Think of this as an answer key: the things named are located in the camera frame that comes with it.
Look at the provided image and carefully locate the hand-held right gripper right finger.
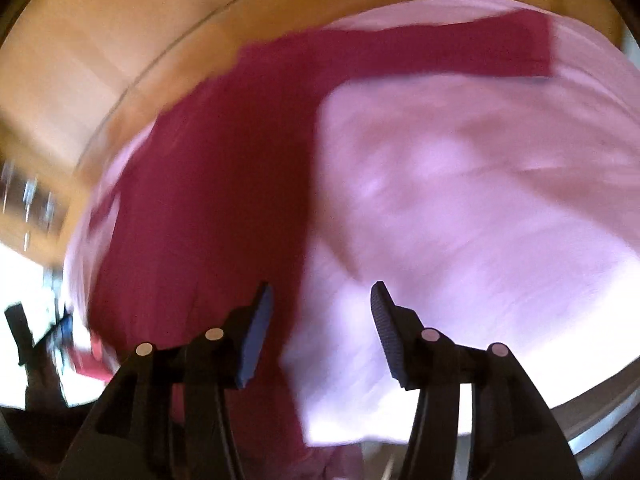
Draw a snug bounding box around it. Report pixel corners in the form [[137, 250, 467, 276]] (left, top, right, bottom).
[[370, 281, 583, 480]]

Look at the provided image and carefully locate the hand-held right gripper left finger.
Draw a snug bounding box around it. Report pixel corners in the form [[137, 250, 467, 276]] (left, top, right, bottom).
[[57, 282, 276, 480]]

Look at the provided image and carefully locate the maroon lace-trimmed garment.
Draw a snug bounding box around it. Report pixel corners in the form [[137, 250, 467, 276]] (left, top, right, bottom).
[[82, 10, 553, 480]]

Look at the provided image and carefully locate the pink bed cover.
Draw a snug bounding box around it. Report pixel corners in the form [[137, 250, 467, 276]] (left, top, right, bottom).
[[62, 0, 640, 480]]

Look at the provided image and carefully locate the dark object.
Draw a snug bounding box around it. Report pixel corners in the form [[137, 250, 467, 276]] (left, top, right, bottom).
[[4, 301, 76, 408]]

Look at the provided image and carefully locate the glass display shelf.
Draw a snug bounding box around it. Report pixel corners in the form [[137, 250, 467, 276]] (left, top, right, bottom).
[[0, 157, 58, 246]]

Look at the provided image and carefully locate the wooden panelled wardrobe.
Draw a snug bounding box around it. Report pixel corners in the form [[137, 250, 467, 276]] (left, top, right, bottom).
[[0, 0, 631, 271]]

